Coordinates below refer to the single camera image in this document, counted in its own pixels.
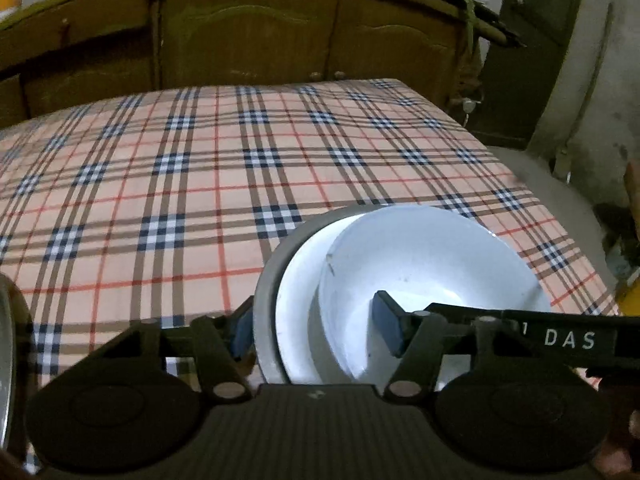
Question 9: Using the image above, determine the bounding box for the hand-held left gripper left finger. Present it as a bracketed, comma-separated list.
[95, 296, 257, 404]

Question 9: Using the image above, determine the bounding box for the person's right hand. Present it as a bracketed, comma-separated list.
[595, 375, 640, 478]

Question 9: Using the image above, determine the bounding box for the large white bowl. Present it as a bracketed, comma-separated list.
[277, 212, 371, 385]

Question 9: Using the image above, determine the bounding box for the plaid tablecloth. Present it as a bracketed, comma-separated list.
[0, 78, 621, 476]

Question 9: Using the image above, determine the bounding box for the green cloth strap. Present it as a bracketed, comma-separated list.
[440, 0, 526, 106]

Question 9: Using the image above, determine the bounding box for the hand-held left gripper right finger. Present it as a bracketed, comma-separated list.
[372, 290, 501, 404]

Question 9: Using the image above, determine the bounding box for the steel bowl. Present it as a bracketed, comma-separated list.
[252, 204, 396, 387]

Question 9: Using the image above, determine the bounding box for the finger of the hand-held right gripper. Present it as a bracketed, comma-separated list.
[425, 302, 506, 322]

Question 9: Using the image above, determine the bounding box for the small white bowl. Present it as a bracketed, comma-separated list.
[317, 205, 553, 383]

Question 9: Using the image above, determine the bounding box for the large steel plate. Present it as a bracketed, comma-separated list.
[0, 272, 40, 463]

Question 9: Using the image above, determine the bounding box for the brown wooden cabinet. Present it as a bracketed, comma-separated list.
[0, 0, 526, 131]

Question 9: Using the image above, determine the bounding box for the yellow object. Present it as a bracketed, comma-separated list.
[614, 265, 640, 311]

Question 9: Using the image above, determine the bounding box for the dark green door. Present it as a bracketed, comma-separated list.
[477, 0, 586, 148]

